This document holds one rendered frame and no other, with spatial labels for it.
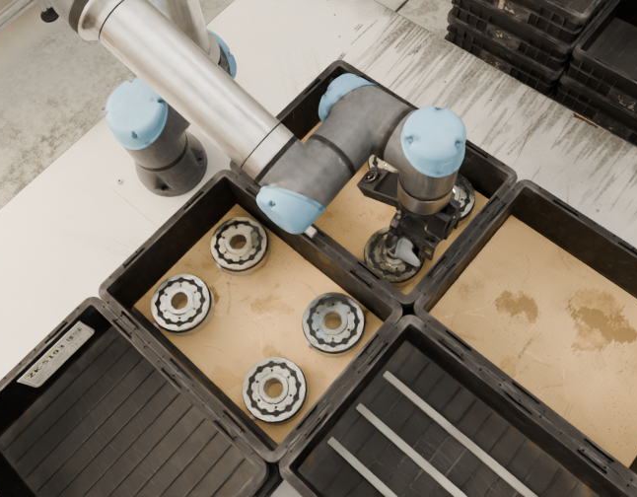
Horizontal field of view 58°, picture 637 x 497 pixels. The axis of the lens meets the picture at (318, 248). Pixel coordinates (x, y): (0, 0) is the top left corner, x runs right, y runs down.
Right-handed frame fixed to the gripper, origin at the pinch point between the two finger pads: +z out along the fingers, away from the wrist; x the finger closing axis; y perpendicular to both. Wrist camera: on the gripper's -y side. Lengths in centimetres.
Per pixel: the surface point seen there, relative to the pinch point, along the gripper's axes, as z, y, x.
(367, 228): 2.0, -7.0, -1.1
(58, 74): 85, -171, 9
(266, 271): 2.0, -16.1, -18.5
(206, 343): 2.0, -15.7, -34.6
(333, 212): 2.0, -13.8, -2.2
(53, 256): 15, -59, -41
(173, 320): -1.2, -21.6, -35.3
